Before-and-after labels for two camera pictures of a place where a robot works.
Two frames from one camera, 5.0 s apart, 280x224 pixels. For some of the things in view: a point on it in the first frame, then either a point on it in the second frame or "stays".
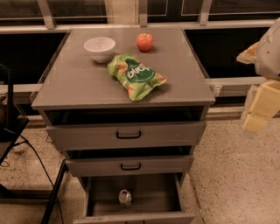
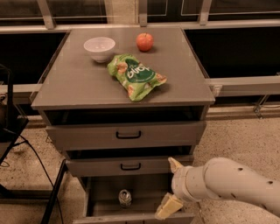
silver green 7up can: x=125 y=198 stays
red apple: x=144 y=41 stays
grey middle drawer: x=129 y=161 stays
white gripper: x=269 y=57 to x=178 y=183
